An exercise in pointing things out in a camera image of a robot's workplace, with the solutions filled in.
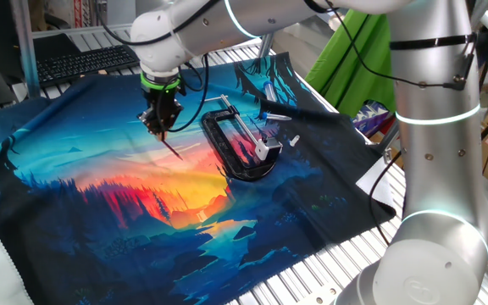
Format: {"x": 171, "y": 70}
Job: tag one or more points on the red and black pencil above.
{"x": 172, "y": 150}

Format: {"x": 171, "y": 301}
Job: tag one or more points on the small clear tube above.
{"x": 295, "y": 140}

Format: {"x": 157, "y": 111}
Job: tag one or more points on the landscape printed cloth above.
{"x": 100, "y": 127}

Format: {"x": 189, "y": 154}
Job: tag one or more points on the black metal C-clamp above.
{"x": 217, "y": 144}

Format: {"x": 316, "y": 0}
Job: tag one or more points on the green cloth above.
{"x": 354, "y": 63}

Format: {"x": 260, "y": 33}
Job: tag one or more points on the white and black pencil sharpener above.
{"x": 269, "y": 148}

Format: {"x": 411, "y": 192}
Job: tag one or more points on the black keyboard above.
{"x": 83, "y": 63}

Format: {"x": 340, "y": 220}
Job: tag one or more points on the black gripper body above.
{"x": 163, "y": 101}

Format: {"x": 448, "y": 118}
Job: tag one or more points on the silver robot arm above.
{"x": 434, "y": 169}

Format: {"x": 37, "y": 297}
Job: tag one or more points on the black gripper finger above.
{"x": 153, "y": 123}
{"x": 173, "y": 123}

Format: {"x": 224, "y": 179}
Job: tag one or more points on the aluminium frame post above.
{"x": 26, "y": 46}
{"x": 265, "y": 46}

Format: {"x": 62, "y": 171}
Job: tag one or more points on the large clear tube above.
{"x": 270, "y": 91}

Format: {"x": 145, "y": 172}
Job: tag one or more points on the blue and white pen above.
{"x": 275, "y": 116}

